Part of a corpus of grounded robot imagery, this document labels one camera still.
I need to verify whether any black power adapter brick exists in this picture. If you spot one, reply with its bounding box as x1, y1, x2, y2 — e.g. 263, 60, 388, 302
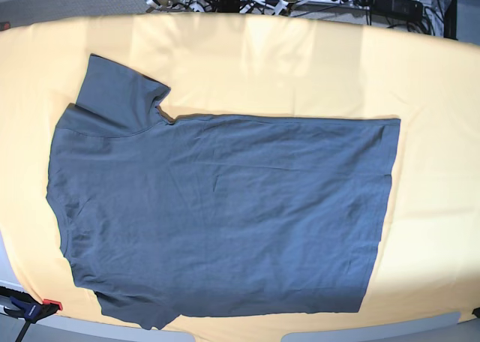
371, 0, 424, 22

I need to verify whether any blue-grey T-shirt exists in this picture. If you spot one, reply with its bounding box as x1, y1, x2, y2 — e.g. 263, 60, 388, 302
46, 55, 401, 329

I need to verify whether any blue red bar clamp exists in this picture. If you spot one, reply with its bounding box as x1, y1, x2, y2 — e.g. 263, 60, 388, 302
1, 286, 63, 342

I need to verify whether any yellow tablecloth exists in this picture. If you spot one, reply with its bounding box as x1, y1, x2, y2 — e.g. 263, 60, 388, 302
1, 13, 479, 341

